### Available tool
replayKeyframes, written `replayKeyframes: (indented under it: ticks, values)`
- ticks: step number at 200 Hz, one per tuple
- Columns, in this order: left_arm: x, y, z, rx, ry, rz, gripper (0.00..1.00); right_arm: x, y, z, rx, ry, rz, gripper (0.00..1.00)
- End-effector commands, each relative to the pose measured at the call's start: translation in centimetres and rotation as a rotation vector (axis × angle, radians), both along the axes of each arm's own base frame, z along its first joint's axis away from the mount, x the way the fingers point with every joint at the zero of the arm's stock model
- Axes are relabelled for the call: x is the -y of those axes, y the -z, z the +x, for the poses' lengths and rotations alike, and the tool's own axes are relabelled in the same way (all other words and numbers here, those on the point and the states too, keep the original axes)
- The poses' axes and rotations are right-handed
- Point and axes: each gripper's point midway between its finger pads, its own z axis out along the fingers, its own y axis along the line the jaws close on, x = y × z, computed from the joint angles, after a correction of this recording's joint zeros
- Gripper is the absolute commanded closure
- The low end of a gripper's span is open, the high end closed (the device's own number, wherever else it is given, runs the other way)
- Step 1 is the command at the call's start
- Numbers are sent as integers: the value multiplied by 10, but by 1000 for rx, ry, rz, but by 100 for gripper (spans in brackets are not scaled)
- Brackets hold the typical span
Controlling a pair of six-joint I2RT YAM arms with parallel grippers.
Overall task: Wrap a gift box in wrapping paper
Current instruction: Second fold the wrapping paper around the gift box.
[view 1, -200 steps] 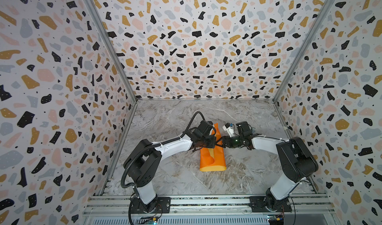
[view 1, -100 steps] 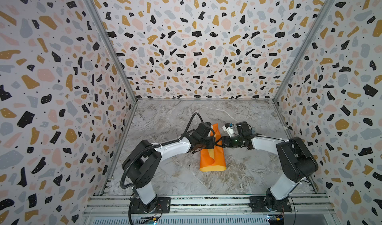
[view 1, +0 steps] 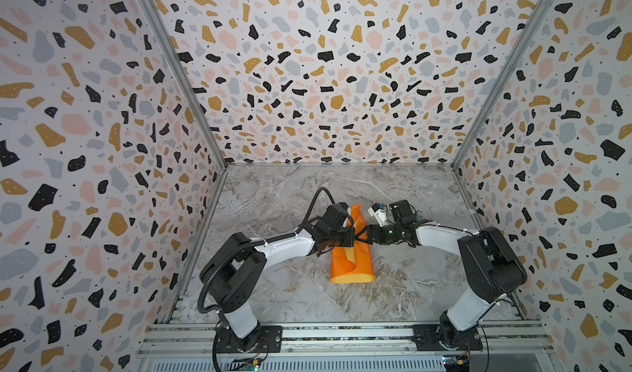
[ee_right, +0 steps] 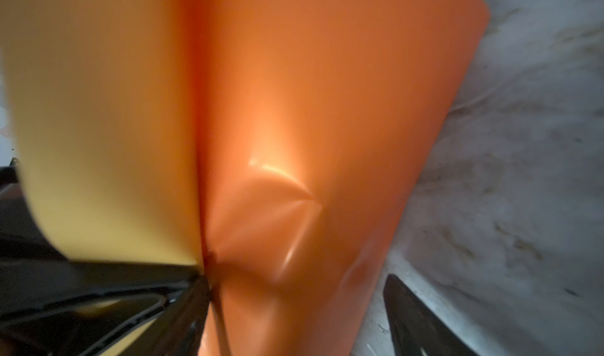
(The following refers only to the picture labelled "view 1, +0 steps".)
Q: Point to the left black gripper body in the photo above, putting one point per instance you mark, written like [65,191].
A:
[336,239]

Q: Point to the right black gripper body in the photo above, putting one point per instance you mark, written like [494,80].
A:
[384,235]

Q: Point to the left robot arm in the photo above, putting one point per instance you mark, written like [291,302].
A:
[229,278]

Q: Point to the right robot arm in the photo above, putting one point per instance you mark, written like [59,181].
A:
[492,269]

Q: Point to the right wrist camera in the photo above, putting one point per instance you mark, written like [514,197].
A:
[379,212]

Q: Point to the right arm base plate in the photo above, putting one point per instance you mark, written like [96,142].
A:
[442,337]

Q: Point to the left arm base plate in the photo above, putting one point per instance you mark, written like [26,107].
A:
[247,340]

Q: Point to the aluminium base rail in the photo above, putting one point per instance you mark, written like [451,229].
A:
[515,345]

